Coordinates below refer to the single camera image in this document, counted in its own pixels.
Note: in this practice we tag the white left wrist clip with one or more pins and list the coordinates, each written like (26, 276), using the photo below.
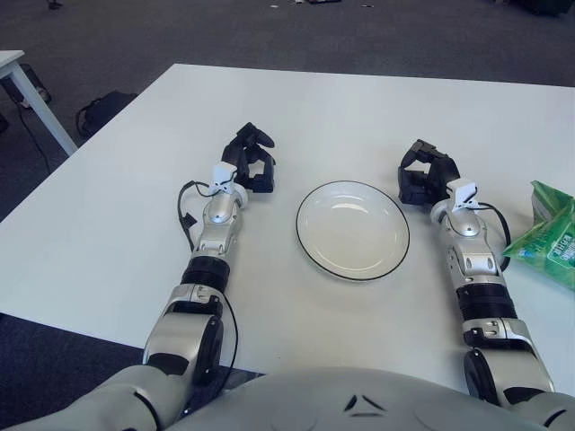
(223, 175)

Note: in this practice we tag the white plate with black rim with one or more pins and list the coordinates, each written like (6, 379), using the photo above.
(352, 233)

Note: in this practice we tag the white side table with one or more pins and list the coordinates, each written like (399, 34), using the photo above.
(27, 92)

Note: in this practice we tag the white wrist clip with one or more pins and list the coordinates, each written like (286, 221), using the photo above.
(462, 190)
(223, 175)

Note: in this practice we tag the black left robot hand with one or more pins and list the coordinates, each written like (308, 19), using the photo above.
(233, 155)

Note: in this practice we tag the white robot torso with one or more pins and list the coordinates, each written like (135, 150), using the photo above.
(359, 404)

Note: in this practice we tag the black bag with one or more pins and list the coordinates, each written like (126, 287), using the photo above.
(108, 110)

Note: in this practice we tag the black wheeled case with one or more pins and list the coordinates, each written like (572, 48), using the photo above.
(33, 81)

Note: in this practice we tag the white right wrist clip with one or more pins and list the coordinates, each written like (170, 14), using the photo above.
(462, 190)

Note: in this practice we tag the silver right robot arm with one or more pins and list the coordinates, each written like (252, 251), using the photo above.
(476, 265)

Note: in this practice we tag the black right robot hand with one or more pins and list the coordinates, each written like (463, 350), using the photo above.
(442, 173)

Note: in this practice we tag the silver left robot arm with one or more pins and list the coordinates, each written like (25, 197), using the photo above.
(215, 224)

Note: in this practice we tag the green snack bag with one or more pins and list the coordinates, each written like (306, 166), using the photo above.
(548, 242)

